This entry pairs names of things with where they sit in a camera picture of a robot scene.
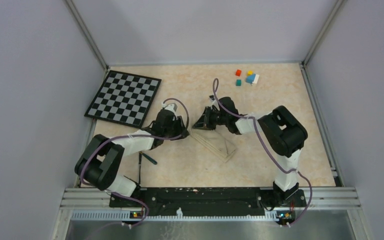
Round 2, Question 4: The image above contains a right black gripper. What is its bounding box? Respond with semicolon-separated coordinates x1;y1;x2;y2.
193;106;229;131

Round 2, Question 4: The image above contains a beige cloth napkin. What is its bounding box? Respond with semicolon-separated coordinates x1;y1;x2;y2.
190;129;237;163

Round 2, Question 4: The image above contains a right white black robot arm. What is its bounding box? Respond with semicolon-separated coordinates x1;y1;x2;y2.
192;96;308;206

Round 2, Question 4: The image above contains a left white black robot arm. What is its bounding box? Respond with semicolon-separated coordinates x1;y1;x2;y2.
74;103;189;207

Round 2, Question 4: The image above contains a teal cube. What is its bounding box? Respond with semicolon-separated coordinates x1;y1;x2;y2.
235;79;242;87

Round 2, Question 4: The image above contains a red cube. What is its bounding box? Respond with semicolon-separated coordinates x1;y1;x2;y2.
235;69;242;77

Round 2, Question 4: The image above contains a black grey checkerboard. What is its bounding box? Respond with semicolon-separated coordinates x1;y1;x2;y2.
84;70;162;129

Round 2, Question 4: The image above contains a blue block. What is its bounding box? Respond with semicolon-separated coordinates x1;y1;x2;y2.
245;74;253;84

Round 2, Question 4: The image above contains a white block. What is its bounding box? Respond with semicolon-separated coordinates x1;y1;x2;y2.
251;73;260;85

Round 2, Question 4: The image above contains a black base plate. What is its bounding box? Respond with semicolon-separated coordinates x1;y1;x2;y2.
109;187;308;217

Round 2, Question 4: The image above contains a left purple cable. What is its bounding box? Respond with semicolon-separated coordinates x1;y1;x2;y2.
79;97;191;229

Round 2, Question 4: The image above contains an aluminium frame rail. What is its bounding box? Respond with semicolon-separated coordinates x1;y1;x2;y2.
52;187;373;240

